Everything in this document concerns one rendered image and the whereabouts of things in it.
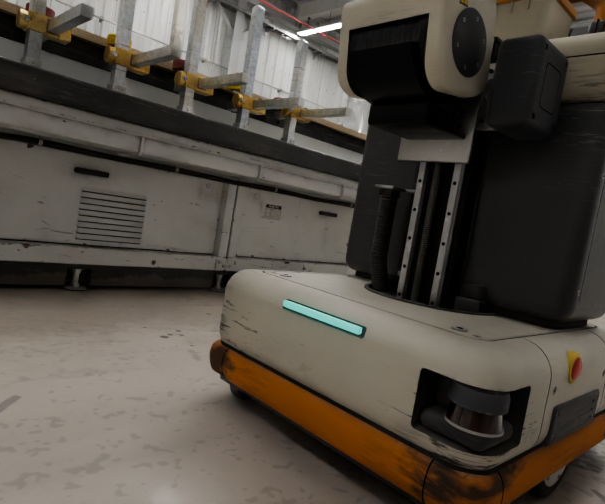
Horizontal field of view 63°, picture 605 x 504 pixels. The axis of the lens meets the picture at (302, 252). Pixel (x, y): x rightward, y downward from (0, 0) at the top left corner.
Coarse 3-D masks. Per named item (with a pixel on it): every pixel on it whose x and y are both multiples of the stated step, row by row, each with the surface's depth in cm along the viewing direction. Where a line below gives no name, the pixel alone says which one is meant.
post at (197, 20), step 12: (204, 0) 171; (192, 12) 172; (204, 12) 172; (192, 24) 172; (192, 36) 171; (192, 48) 171; (192, 60) 172; (192, 72) 173; (180, 96) 174; (192, 96) 174
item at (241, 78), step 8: (240, 72) 157; (200, 80) 173; (208, 80) 170; (216, 80) 166; (224, 80) 163; (232, 80) 159; (240, 80) 156; (248, 80) 157; (176, 88) 185; (208, 88) 173
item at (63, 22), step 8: (72, 8) 125; (80, 8) 121; (88, 8) 122; (56, 16) 134; (64, 16) 129; (72, 16) 125; (80, 16) 122; (88, 16) 122; (48, 24) 139; (56, 24) 134; (64, 24) 131; (72, 24) 130; (80, 24) 128; (56, 32) 139
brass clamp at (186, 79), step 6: (180, 72) 170; (186, 72) 171; (174, 78) 173; (180, 78) 170; (186, 78) 170; (192, 78) 172; (198, 78) 174; (180, 84) 171; (186, 84) 171; (192, 84) 173; (198, 84) 174; (198, 90) 175; (204, 90) 176; (210, 90) 178
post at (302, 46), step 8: (304, 40) 205; (304, 48) 206; (296, 56) 207; (304, 56) 206; (296, 64) 206; (304, 64) 207; (296, 72) 206; (296, 80) 206; (296, 88) 206; (296, 96) 207; (288, 120) 208; (296, 120) 209; (288, 128) 207; (288, 136) 208
